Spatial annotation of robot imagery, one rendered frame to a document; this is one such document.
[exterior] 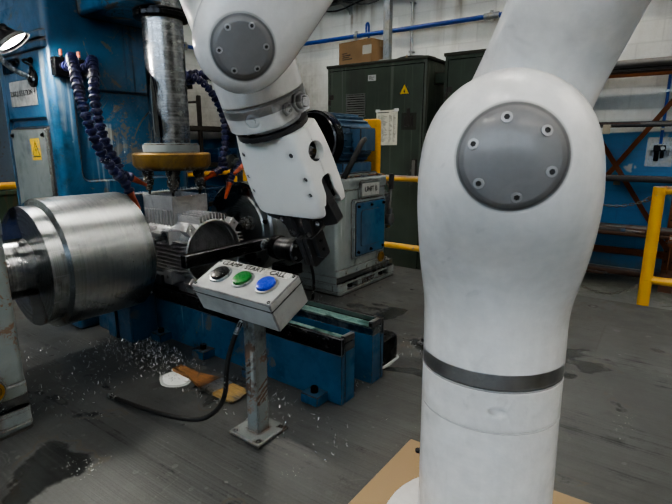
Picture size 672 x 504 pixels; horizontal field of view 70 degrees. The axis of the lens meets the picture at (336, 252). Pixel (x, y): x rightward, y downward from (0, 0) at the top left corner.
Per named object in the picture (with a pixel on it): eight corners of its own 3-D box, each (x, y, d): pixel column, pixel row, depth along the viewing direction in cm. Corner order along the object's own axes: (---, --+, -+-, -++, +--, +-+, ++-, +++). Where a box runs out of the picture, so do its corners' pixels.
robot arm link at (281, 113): (322, 76, 47) (330, 105, 49) (259, 82, 53) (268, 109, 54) (269, 109, 42) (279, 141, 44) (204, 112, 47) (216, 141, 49)
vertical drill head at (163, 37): (122, 213, 117) (100, -5, 106) (184, 205, 131) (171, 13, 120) (166, 220, 106) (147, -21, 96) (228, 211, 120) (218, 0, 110)
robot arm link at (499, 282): (554, 344, 47) (576, 90, 43) (596, 451, 30) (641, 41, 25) (429, 332, 50) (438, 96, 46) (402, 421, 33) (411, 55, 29)
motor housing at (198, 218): (133, 286, 119) (126, 210, 115) (197, 270, 134) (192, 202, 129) (183, 301, 107) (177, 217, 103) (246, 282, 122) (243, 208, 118)
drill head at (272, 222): (187, 271, 134) (181, 181, 128) (287, 247, 166) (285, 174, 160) (249, 287, 119) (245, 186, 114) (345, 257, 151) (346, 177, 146)
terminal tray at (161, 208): (143, 223, 119) (141, 193, 117) (180, 217, 127) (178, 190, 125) (172, 228, 112) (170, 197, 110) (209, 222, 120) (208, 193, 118)
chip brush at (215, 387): (166, 373, 99) (165, 369, 99) (186, 364, 103) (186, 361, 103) (232, 405, 87) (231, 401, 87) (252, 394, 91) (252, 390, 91)
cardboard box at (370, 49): (338, 67, 453) (338, 43, 448) (358, 71, 474) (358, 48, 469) (371, 63, 426) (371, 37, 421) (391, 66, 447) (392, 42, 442)
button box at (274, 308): (203, 308, 78) (189, 283, 75) (232, 281, 82) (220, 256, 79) (280, 333, 67) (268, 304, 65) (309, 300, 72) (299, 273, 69)
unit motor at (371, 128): (289, 240, 162) (286, 110, 153) (345, 227, 188) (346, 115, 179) (351, 250, 147) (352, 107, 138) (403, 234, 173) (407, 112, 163)
